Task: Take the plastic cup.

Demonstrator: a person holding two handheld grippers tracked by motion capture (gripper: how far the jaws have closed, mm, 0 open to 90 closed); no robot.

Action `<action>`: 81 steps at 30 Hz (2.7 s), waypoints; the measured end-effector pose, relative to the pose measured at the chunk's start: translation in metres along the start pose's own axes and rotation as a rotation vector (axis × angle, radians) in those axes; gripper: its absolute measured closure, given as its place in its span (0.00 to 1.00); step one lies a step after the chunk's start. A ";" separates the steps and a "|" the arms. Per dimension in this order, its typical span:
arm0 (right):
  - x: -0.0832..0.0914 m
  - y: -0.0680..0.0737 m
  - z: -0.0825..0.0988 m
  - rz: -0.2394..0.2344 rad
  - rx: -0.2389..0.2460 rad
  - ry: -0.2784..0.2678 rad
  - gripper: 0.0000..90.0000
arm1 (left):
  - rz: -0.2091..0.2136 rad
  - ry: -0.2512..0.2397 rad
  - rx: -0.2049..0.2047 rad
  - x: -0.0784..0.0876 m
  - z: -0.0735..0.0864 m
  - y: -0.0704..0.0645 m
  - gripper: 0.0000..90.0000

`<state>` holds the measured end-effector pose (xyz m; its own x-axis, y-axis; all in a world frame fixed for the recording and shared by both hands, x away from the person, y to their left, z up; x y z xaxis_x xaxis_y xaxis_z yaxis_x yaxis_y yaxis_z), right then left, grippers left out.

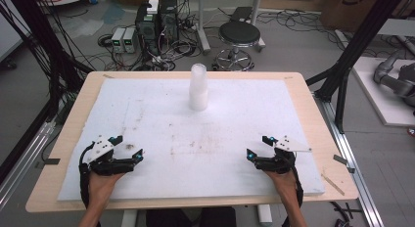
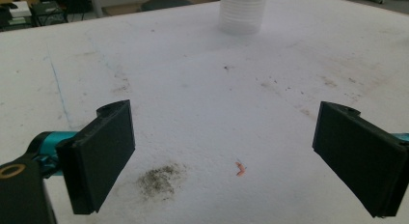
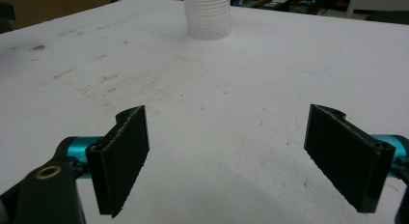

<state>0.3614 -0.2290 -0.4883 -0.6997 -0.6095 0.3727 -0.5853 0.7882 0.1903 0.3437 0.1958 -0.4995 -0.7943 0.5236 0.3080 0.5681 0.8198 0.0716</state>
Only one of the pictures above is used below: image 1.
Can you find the stack of clear plastic cups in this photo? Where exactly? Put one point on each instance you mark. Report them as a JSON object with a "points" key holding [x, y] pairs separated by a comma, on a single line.
{"points": [[198, 90]]}

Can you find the small white box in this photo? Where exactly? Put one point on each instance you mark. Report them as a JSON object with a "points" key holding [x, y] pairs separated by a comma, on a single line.
{"points": [[152, 7]]}

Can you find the brown cardboard box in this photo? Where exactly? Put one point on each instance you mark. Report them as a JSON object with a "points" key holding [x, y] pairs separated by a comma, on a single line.
{"points": [[349, 8]]}

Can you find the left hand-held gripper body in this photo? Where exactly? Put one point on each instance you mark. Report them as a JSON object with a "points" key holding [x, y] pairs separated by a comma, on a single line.
{"points": [[99, 148]]}

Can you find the white table leg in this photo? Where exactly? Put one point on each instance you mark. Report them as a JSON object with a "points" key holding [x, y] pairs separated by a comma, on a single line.
{"points": [[129, 218], [265, 214]]}

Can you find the grey power supply unit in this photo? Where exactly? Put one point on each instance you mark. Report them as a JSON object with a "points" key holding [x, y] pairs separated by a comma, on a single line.
{"points": [[117, 40], [129, 40]]}

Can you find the white platform board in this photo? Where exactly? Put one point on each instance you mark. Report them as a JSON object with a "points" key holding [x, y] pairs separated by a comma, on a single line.
{"points": [[381, 103]]}

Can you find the person's left hand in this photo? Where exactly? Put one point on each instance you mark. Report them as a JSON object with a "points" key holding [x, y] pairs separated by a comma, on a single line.
{"points": [[101, 186]]}

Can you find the black tape strip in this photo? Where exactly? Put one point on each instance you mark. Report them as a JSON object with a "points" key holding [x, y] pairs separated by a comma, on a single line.
{"points": [[52, 161], [340, 159]]}

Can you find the black round stool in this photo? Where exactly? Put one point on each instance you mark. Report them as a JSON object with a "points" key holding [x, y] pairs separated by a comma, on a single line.
{"points": [[239, 33]]}

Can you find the white foam mat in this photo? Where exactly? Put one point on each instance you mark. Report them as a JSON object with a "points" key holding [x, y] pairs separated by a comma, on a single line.
{"points": [[195, 168]]}

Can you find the person's right hand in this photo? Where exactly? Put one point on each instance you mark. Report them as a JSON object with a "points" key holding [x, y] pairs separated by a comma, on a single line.
{"points": [[287, 184]]}

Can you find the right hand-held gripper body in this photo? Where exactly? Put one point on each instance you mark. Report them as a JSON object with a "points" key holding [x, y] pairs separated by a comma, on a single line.
{"points": [[288, 145]]}

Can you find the grey desk leg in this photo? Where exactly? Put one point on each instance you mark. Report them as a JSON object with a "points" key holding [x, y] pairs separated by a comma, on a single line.
{"points": [[203, 31]]}

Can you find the black computer tower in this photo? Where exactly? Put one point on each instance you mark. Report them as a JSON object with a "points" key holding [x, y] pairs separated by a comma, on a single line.
{"points": [[147, 29], [169, 20]]}

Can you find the thin wooden stick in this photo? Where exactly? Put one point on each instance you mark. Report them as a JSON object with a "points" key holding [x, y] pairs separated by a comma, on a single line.
{"points": [[332, 184]]}

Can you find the person's dark trousers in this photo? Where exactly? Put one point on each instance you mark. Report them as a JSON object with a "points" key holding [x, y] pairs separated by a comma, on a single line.
{"points": [[215, 217]]}

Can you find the aluminium floor rail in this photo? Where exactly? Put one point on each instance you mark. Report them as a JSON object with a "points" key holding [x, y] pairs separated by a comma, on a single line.
{"points": [[26, 158], [352, 161]]}

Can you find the black metal frame stand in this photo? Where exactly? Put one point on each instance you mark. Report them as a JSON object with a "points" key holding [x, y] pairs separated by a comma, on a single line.
{"points": [[42, 34], [359, 37]]}

